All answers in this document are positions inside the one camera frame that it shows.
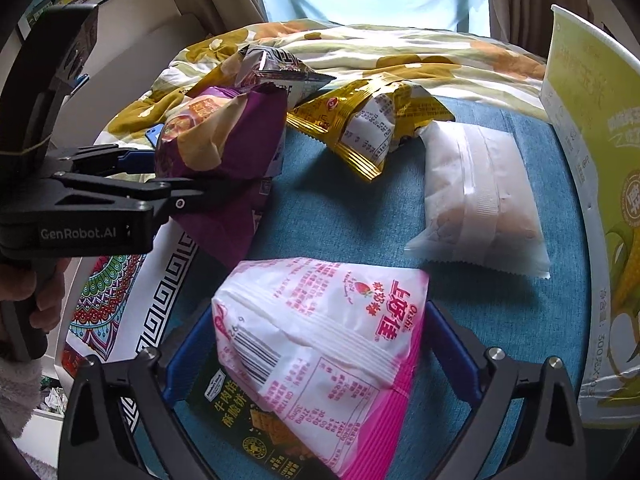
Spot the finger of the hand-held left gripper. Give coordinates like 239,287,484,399
52,174,222,214
50,144,157,174

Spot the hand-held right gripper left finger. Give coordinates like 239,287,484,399
60,299,222,480

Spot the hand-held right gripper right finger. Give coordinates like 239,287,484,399
424,302,584,480

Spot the purple snack packet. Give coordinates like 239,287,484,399
154,82,289,269

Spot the white and pink snack packet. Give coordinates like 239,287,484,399
211,256,431,479

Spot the green cardboard box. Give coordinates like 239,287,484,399
540,4,640,431

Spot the person's left forearm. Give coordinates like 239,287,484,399
0,355,42,442

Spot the person's left hand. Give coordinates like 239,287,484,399
0,258,69,332

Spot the dark green cracker packet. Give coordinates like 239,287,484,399
186,359,321,477

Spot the grey bed headboard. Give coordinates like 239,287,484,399
50,12,213,161

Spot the translucent pinkish snack packet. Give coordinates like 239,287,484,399
404,120,552,279

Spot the silver and orange snack packet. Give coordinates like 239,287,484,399
192,45,337,111

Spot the teal fabric table cover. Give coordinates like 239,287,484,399
135,95,601,480

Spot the gold snack packet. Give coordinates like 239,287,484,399
286,79,457,183

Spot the floral duvet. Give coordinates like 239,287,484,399
95,20,551,161

